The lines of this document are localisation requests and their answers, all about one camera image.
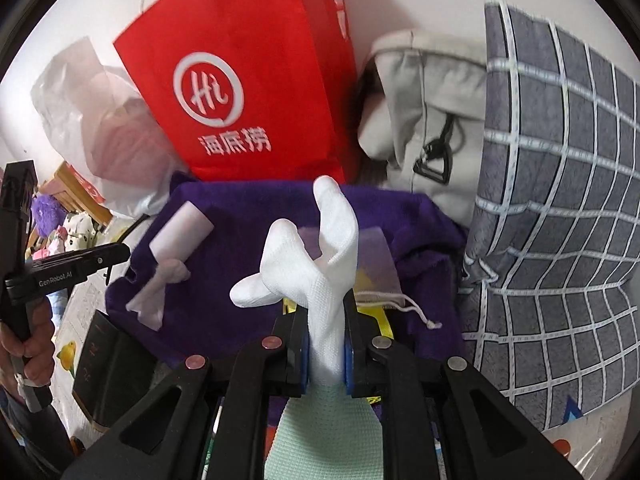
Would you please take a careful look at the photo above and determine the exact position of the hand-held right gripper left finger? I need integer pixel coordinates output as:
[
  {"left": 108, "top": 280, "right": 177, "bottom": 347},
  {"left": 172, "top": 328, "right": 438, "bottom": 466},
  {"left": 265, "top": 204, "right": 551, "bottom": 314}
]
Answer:
[{"left": 60, "top": 310, "right": 311, "bottom": 480}]

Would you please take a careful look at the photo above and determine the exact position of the person's left forearm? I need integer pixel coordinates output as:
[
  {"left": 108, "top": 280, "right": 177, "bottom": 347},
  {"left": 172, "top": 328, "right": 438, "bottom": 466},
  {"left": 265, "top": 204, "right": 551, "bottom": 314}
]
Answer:
[{"left": 0, "top": 390, "right": 76, "bottom": 478}]

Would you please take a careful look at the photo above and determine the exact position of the brown tin box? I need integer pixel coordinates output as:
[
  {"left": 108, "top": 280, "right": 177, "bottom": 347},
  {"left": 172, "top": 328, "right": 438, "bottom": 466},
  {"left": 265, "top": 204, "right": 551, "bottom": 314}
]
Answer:
[{"left": 71, "top": 310, "right": 161, "bottom": 428}]

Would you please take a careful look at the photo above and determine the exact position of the mint green cloth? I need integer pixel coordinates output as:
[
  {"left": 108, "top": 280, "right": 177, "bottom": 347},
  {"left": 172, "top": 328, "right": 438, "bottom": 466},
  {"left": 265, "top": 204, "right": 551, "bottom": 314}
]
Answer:
[{"left": 263, "top": 382, "right": 383, "bottom": 480}]

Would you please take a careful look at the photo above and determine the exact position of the black and white pillow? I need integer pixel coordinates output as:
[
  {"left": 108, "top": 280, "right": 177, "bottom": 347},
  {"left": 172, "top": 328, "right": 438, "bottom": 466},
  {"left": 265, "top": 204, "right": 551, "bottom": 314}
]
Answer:
[{"left": 62, "top": 211, "right": 108, "bottom": 251}]

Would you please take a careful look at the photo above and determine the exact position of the purple plush toy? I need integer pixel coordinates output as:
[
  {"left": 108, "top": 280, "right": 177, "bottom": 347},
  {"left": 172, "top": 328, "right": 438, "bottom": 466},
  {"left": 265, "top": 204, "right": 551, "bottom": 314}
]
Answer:
[{"left": 31, "top": 195, "right": 63, "bottom": 236}]

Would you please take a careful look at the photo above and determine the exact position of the grey checked folded cloth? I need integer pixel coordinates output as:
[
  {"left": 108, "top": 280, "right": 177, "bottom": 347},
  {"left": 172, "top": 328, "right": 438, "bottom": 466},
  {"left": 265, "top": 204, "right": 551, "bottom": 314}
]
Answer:
[{"left": 457, "top": 0, "right": 640, "bottom": 431}]

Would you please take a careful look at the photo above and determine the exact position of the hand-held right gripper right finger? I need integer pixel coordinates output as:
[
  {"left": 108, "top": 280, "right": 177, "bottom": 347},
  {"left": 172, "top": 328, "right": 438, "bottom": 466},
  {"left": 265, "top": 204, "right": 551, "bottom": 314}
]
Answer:
[{"left": 342, "top": 294, "right": 586, "bottom": 480}]

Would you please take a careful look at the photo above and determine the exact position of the clear drawstring pouch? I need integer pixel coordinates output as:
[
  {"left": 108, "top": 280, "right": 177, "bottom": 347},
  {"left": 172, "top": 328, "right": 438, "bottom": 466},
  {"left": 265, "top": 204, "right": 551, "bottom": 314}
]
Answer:
[{"left": 300, "top": 227, "right": 443, "bottom": 331}]

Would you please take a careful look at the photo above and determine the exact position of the person's left hand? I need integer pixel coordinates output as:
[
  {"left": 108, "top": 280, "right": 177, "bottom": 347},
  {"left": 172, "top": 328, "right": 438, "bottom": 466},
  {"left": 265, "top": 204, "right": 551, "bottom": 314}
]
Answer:
[{"left": 0, "top": 305, "right": 56, "bottom": 392}]

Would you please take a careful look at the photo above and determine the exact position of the fruit print tablecloth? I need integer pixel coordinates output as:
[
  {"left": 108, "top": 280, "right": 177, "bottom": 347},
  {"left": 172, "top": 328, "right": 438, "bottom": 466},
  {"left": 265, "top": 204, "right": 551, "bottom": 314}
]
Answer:
[{"left": 47, "top": 260, "right": 636, "bottom": 480}]

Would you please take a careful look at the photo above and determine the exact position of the white sock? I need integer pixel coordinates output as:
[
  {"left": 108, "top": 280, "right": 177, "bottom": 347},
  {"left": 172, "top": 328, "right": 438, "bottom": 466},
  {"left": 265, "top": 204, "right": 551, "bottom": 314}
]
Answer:
[{"left": 229, "top": 176, "right": 360, "bottom": 386}]

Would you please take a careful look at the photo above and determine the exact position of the white plastic shopping bag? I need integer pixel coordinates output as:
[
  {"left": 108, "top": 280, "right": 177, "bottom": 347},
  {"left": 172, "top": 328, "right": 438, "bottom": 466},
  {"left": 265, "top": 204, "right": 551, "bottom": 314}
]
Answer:
[{"left": 30, "top": 37, "right": 176, "bottom": 218}]

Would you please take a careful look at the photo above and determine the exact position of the small white cloth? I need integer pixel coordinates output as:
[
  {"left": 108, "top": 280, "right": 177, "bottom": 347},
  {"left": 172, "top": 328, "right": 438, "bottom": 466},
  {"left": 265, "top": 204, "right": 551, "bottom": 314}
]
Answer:
[{"left": 126, "top": 201, "right": 216, "bottom": 332}]

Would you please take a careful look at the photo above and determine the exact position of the red paper bag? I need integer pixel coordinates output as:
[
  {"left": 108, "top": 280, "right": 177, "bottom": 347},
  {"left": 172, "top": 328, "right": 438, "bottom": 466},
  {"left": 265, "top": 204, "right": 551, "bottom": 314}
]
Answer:
[{"left": 112, "top": 0, "right": 361, "bottom": 183}]

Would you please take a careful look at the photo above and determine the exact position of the purple fabric storage box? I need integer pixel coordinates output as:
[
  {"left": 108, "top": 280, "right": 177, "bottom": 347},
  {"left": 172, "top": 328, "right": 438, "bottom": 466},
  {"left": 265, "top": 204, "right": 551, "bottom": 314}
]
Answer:
[{"left": 105, "top": 170, "right": 468, "bottom": 431}]

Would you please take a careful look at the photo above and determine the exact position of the grey backpack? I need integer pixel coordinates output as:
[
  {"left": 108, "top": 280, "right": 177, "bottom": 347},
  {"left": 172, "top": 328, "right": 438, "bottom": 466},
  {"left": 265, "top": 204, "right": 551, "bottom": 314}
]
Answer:
[{"left": 357, "top": 30, "right": 488, "bottom": 226}]

